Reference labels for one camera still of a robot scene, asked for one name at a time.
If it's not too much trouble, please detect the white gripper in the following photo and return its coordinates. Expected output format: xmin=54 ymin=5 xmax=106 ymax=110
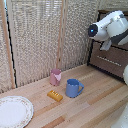
xmin=99 ymin=39 xmax=114 ymax=52

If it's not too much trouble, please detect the white patterned plate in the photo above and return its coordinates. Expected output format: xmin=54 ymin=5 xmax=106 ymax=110
xmin=0 ymin=95 xmax=35 ymax=128

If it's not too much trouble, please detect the blue mug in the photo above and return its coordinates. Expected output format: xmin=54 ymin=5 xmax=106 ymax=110
xmin=65 ymin=78 xmax=85 ymax=99

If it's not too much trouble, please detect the yellow rectangular block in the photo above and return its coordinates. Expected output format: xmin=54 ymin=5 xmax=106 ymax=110
xmin=46 ymin=89 xmax=64 ymax=103

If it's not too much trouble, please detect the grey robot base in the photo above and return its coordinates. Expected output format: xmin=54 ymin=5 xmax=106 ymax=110
xmin=111 ymin=105 xmax=128 ymax=128

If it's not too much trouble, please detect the pink cup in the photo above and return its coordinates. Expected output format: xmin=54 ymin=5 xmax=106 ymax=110
xmin=49 ymin=68 xmax=63 ymax=87

